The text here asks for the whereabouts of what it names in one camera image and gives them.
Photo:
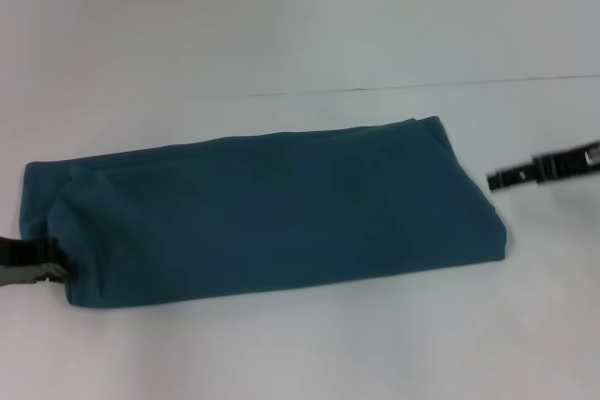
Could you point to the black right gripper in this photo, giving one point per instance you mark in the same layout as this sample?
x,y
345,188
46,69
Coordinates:
x,y
574,161

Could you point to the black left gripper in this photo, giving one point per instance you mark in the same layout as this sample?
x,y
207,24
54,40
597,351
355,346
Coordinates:
x,y
21,259

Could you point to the teal blue shirt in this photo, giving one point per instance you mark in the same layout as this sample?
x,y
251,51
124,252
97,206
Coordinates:
x,y
262,212

